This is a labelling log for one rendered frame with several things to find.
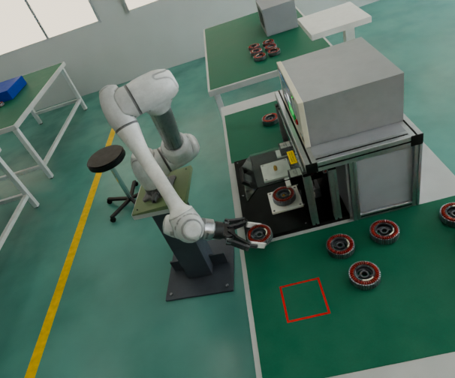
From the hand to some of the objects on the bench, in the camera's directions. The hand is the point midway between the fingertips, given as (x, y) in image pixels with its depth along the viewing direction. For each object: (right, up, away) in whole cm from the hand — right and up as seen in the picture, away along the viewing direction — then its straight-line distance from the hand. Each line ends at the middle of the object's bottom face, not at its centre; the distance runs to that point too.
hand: (259, 235), depth 160 cm
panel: (+38, +29, +26) cm, 54 cm away
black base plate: (+16, +21, +30) cm, 40 cm away
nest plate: (+14, +14, +19) cm, 28 cm away
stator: (+33, -5, -9) cm, 34 cm away
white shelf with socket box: (+63, +92, +94) cm, 146 cm away
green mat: (+31, +66, +78) cm, 107 cm away
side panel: (+55, +11, 0) cm, 56 cm away
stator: (+38, -13, -22) cm, 46 cm away
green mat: (+41, -14, -23) cm, 49 cm away
